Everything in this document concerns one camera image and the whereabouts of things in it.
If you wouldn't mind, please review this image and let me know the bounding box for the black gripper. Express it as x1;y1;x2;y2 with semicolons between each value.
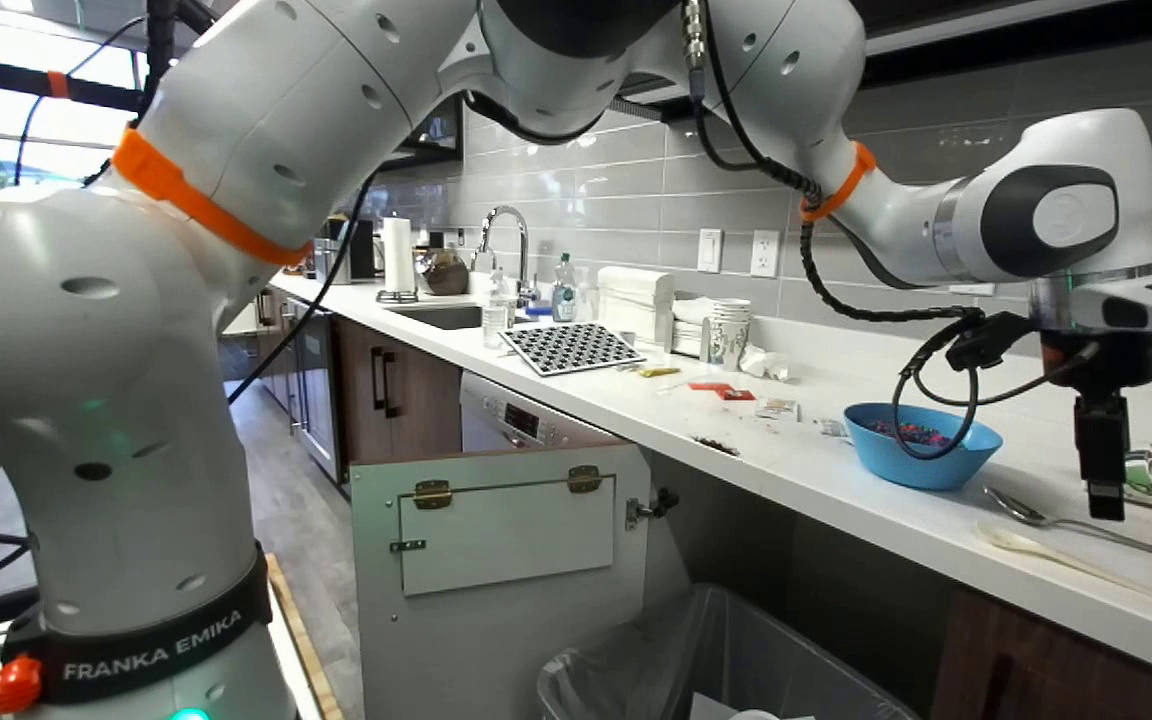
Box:
1038;322;1152;525

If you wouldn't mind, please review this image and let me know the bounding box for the blue plastic bowl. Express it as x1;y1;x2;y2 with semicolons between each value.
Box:
842;405;1009;495

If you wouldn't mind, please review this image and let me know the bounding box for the grey trash bin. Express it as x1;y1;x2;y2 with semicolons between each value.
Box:
531;581;920;720

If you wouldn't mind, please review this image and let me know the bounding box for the coloured aquarium gravel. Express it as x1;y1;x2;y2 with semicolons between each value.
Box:
867;415;959;451

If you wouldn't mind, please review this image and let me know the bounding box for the brown wooden cabinet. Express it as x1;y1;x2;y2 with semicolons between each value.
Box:
331;314;468;505
929;591;1152;720

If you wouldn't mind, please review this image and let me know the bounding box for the clear plastic wrapper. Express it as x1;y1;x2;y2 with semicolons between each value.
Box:
759;394;829;430

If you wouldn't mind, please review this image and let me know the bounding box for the crumpled white tissue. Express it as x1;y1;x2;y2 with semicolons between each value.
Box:
739;349;796;382

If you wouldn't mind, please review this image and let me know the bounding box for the clear plastic container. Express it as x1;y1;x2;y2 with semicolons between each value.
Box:
673;292;722;362

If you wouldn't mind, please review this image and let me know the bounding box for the white discarded paper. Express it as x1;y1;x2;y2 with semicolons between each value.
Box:
683;687;792;720

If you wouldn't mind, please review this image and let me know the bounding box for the white napkin dispenser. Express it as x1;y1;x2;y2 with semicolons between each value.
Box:
594;264;679;353

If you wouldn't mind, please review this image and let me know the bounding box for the built-in dishwasher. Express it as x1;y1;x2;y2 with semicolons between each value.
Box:
458;367;630;456

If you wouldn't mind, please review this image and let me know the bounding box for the clear glass jar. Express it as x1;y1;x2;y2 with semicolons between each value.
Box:
550;251;586;329

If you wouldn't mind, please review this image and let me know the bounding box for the open cabinet door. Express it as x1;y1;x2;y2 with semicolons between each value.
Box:
349;441;664;720

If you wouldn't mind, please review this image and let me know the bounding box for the chrome kitchen faucet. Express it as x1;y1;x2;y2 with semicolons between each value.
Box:
474;199;535;309

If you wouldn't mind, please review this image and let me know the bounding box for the steel kitchen sink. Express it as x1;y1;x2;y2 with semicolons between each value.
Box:
386;301;490;330

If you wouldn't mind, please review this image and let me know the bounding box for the dark coffee pot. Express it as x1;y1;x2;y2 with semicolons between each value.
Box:
415;232;475;301

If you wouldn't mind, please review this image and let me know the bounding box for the white paper towel roll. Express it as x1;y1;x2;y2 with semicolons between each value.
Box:
377;213;422;305

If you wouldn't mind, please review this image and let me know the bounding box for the black coffee machine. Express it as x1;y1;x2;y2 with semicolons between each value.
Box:
331;216;386;285

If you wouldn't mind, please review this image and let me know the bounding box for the black undercounter appliance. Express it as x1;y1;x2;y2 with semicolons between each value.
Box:
252;311;343;486

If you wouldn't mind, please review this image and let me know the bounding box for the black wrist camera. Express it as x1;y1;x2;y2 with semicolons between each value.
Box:
946;311;1039;374

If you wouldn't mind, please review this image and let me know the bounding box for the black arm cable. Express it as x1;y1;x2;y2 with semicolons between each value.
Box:
460;0;1113;464

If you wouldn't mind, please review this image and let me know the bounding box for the orange velcro strap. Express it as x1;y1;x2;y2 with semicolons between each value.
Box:
109;118;315;271
796;136;882;228

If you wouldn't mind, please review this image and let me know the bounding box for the white wall outlet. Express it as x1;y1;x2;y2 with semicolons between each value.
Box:
748;228;786;279

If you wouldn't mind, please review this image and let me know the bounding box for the black wall shelf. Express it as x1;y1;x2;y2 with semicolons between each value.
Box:
851;0;1152;90

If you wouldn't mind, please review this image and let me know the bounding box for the white wall switch plate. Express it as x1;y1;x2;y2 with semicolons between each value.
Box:
694;225;727;277

